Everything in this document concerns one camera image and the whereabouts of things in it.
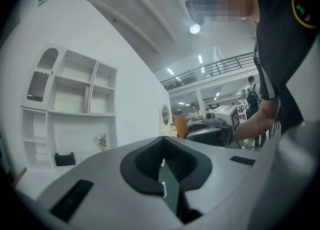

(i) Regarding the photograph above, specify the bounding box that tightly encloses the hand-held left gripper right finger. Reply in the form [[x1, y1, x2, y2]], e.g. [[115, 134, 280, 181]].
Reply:
[[163, 136, 213, 191]]

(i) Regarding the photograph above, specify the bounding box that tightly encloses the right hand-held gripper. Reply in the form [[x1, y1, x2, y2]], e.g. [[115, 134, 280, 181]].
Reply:
[[186, 105, 241, 147]]

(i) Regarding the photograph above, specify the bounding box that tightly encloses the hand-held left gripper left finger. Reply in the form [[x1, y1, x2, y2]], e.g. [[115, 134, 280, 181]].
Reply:
[[119, 136, 166, 197]]

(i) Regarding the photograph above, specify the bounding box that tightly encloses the person's right forearm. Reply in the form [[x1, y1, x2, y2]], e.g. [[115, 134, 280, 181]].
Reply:
[[233, 96, 281, 144]]

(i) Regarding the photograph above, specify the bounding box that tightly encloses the orange bottle with dark cap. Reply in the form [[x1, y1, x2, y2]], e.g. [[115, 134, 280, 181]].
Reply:
[[173, 108, 189, 139]]

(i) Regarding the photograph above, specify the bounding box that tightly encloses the white oval mirror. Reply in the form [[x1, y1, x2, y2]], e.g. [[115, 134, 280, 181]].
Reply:
[[158, 102, 174, 137]]

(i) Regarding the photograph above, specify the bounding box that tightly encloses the small potted plant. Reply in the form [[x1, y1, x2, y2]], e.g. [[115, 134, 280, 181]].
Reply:
[[94, 132, 109, 151]]

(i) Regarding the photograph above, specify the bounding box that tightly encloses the black balcony railing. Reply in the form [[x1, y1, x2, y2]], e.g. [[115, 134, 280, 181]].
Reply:
[[159, 52, 256, 91]]

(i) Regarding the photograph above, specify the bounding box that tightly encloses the black chair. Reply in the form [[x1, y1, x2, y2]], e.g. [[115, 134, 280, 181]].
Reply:
[[267, 115, 283, 139]]

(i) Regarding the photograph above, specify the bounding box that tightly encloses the black tissue box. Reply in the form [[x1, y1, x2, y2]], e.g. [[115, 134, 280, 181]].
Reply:
[[54, 151, 77, 167]]

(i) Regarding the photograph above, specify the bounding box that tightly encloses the white shelf unit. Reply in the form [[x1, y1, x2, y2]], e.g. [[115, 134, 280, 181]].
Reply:
[[19, 42, 119, 172]]

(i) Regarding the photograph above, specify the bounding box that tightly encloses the person's black shirt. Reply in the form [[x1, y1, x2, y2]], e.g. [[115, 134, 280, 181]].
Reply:
[[252, 0, 320, 134]]

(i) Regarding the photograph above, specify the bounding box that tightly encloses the black head camera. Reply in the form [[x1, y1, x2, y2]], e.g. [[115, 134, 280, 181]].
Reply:
[[184, 0, 206, 26]]

